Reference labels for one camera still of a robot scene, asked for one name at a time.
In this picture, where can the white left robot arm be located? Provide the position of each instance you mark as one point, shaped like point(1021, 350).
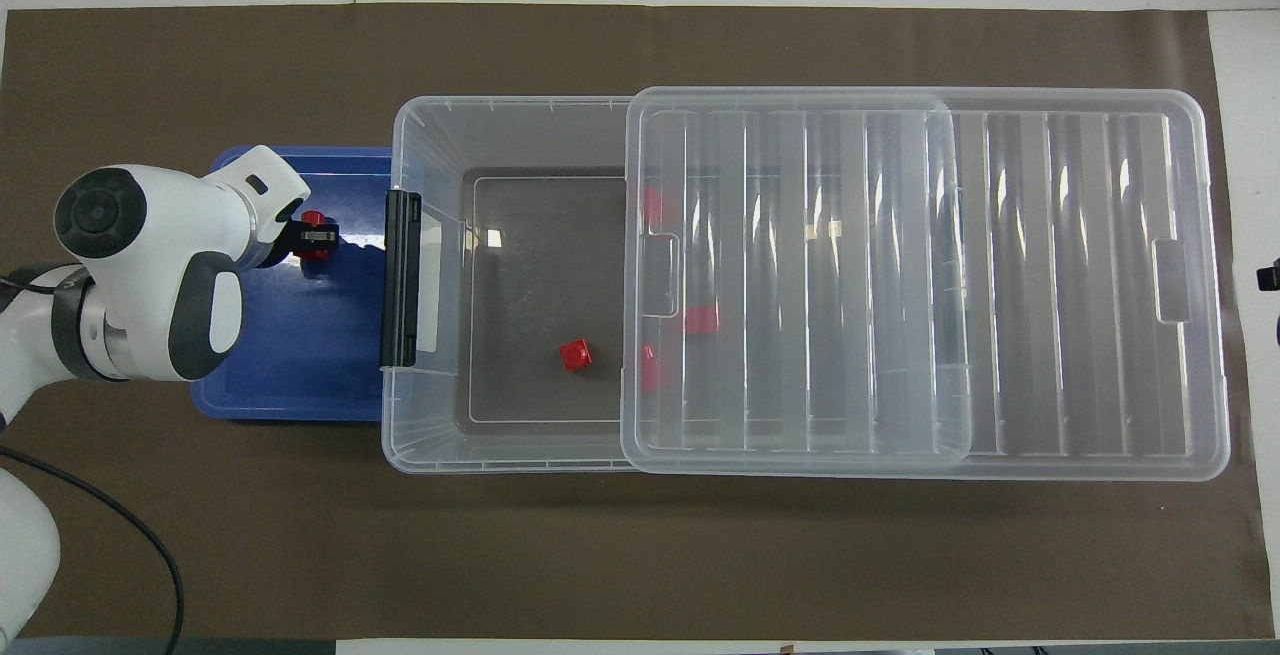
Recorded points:
point(150, 255)

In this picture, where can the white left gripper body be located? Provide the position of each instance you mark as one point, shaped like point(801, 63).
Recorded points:
point(265, 200)

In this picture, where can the brown table mat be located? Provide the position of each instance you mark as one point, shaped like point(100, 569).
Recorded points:
point(640, 555)

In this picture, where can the clear plastic storage box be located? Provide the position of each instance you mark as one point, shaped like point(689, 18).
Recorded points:
point(540, 265)

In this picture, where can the red plastic block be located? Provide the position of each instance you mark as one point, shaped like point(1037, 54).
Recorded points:
point(701, 320)
point(650, 371)
point(314, 218)
point(652, 205)
point(575, 355)

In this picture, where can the clear ribbed plastic lid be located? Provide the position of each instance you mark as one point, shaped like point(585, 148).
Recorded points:
point(1050, 285)

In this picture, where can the blue plastic tray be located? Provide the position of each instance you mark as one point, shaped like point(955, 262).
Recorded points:
point(300, 335)

